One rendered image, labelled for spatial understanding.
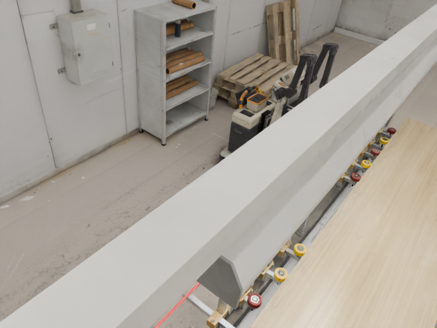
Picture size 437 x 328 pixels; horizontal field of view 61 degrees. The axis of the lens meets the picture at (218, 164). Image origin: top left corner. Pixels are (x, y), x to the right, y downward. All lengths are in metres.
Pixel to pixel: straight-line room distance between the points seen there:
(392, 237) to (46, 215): 3.06
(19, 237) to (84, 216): 0.58
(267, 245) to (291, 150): 0.13
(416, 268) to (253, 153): 2.32
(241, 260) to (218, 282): 0.05
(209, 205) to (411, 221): 2.70
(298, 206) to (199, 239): 0.23
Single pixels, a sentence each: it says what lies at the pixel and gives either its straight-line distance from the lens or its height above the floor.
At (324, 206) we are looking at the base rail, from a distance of 3.15.
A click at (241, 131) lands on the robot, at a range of 3.95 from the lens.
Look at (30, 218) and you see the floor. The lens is 4.00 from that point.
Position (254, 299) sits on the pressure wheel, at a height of 0.91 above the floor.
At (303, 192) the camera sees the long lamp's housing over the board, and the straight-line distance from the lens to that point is 0.58.
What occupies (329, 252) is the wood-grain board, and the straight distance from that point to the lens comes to 2.55.
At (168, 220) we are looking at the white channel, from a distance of 0.39.
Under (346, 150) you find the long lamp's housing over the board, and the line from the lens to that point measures 0.72.
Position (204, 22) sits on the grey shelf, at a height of 1.32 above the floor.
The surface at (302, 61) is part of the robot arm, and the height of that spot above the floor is 1.56.
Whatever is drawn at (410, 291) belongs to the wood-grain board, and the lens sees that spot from 2.59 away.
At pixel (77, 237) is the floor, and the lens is 3.72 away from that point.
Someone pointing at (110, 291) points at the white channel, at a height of 2.46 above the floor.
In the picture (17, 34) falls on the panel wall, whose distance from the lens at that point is 3.66.
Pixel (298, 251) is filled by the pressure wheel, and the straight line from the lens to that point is 2.47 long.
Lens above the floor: 2.74
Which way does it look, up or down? 38 degrees down
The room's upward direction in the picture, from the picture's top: 7 degrees clockwise
